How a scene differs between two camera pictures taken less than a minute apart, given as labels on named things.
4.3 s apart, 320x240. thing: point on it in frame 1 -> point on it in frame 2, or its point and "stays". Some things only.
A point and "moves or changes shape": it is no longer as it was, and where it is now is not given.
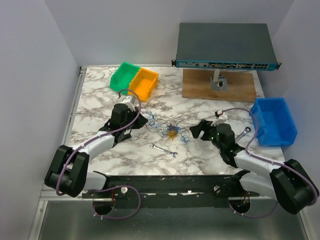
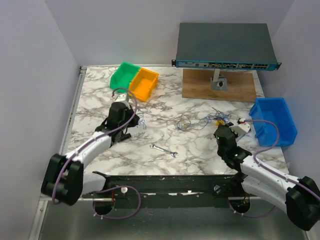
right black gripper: (205, 126) -> (228, 124)
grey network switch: (241, 46) stays
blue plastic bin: (275, 125) stays
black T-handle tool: (120, 136) stays
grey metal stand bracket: (218, 81) stays
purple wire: (170, 128) moves or changes shape
